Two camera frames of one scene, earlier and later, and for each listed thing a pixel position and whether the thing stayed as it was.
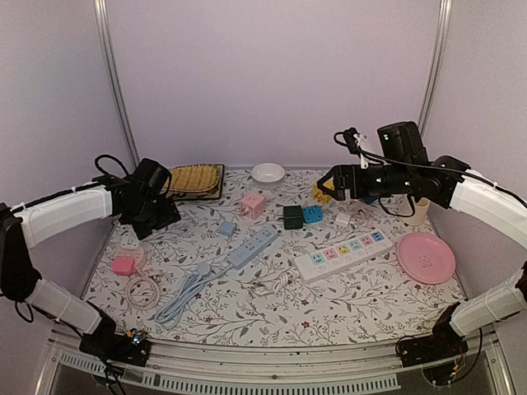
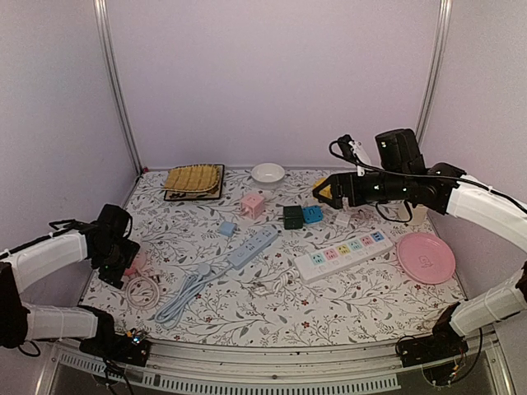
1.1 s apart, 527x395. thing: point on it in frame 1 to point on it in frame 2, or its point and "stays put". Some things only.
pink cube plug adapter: (252, 206) stays put
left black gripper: (170, 214) to (114, 276)
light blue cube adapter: (312, 214) stays put
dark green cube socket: (293, 217) stays put
